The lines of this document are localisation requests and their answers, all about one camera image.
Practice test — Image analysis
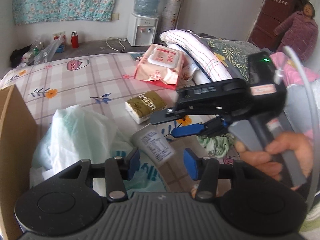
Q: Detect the green floral scrunchie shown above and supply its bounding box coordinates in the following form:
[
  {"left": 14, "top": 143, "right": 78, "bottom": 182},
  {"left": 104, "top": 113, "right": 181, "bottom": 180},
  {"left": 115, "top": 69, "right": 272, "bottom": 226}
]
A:
[{"left": 196, "top": 133, "right": 235, "bottom": 158}]

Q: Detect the person right hand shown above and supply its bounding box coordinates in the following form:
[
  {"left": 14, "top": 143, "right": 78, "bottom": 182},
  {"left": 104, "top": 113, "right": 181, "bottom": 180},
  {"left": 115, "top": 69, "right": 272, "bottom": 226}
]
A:
[{"left": 234, "top": 132, "right": 313, "bottom": 193}]

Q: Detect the grey star blanket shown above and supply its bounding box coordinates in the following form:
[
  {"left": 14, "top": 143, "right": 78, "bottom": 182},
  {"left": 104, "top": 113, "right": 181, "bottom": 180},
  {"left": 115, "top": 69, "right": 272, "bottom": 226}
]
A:
[{"left": 192, "top": 33, "right": 296, "bottom": 82}]

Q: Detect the pink patchwork bedding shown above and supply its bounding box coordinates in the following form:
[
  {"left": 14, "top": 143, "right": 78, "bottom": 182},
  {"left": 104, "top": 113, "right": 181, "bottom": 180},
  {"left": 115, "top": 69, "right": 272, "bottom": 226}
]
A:
[{"left": 269, "top": 51, "right": 320, "bottom": 140}]

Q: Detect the white plastic bag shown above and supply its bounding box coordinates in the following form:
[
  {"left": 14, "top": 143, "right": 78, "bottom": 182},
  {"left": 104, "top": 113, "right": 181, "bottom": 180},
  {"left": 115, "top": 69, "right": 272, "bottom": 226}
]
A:
[{"left": 29, "top": 105, "right": 167, "bottom": 197}]

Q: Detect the green leaf pattern pillow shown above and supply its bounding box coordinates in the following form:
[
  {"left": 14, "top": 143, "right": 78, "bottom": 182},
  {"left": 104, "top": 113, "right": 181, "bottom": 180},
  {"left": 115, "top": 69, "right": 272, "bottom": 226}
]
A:
[{"left": 204, "top": 38, "right": 261, "bottom": 81}]

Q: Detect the gold tissue pack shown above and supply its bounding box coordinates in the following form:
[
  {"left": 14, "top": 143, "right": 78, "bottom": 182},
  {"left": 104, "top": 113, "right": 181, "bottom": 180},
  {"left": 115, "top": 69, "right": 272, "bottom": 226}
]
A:
[{"left": 125, "top": 91, "right": 167, "bottom": 124}]

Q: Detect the white checked quilt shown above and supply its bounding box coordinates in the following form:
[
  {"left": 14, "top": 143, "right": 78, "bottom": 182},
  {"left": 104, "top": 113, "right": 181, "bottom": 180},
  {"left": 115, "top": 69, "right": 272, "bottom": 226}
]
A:
[{"left": 160, "top": 29, "right": 232, "bottom": 82}]

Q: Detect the red wet wipes pack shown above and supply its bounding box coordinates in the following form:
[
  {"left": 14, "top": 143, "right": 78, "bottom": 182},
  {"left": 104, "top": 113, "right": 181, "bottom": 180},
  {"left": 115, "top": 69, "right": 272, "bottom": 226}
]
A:
[{"left": 134, "top": 44, "right": 184, "bottom": 90}]

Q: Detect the brown cardboard box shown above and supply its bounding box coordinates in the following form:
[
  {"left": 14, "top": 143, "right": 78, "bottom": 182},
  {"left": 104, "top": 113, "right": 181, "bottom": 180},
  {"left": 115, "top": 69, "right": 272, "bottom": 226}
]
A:
[{"left": 1, "top": 85, "right": 37, "bottom": 239}]

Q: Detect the dark red wooden door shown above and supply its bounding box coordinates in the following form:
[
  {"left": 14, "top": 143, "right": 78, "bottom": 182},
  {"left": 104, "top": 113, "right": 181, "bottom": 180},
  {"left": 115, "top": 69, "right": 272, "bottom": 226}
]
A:
[{"left": 248, "top": 0, "right": 296, "bottom": 50}]

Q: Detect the white water dispenser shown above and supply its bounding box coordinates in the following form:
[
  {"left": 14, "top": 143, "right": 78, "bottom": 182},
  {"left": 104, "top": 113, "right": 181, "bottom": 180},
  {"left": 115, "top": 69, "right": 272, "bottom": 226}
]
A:
[{"left": 127, "top": 13, "right": 159, "bottom": 47}]

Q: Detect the rolled floral mat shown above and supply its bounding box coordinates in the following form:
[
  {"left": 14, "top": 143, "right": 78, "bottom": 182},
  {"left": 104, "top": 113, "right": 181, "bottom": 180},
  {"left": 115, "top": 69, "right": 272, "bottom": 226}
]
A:
[{"left": 160, "top": 0, "right": 184, "bottom": 33}]

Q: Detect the red thermos bottle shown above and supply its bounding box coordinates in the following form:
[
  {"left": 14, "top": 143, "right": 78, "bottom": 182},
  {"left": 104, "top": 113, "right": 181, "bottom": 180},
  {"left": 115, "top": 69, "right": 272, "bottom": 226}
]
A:
[{"left": 71, "top": 31, "right": 79, "bottom": 49}]

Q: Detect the clear plastic bag clutter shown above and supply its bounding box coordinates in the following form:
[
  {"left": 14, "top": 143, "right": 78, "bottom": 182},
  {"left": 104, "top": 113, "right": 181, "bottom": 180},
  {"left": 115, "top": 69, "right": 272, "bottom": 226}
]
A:
[{"left": 9, "top": 34, "right": 66, "bottom": 68}]

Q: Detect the white cable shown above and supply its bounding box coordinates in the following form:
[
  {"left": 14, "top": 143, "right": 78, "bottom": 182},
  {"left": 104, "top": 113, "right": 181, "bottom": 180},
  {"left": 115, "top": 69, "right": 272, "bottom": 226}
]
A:
[{"left": 273, "top": 45, "right": 318, "bottom": 213}]

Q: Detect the teal floral wall cloth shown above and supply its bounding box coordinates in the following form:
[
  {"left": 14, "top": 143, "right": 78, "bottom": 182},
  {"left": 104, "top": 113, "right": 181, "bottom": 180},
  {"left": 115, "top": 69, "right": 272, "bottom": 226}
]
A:
[{"left": 12, "top": 0, "right": 116, "bottom": 25}]

